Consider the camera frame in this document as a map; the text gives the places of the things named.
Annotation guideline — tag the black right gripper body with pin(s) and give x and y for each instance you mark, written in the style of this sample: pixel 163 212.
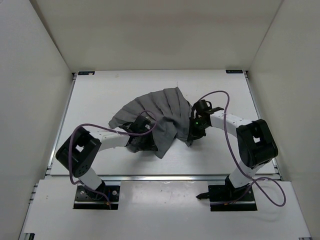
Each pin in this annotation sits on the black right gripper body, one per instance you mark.
pixel 197 129

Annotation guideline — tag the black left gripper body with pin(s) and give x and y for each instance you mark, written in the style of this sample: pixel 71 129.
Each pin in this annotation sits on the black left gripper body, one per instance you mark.
pixel 146 142

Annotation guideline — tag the grey pleated skirt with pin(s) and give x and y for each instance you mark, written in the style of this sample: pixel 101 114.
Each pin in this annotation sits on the grey pleated skirt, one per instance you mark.
pixel 168 108

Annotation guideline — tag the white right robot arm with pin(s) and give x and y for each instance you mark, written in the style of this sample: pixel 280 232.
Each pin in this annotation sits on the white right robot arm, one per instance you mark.
pixel 256 145

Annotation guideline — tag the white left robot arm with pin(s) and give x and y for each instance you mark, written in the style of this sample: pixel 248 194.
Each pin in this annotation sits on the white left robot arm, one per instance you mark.
pixel 79 151

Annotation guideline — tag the dark label sticker right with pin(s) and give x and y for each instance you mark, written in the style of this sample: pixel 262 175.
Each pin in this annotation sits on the dark label sticker right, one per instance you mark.
pixel 234 71

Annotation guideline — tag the dark label sticker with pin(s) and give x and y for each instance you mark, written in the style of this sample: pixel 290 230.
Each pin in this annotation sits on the dark label sticker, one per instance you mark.
pixel 234 71
pixel 86 73

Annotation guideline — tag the dark label sticker left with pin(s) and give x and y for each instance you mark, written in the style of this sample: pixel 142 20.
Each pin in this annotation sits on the dark label sticker left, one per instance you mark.
pixel 86 73

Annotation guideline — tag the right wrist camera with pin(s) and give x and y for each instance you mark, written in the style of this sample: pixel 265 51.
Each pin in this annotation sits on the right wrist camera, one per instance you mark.
pixel 204 107

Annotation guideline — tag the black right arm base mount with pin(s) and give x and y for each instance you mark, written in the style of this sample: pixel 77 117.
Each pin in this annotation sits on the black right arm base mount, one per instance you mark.
pixel 224 199

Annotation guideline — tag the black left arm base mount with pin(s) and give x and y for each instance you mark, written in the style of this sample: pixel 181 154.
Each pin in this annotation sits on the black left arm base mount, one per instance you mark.
pixel 87 200

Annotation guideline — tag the aluminium table edge rail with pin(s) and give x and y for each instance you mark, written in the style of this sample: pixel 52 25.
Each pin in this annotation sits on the aluminium table edge rail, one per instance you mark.
pixel 162 178

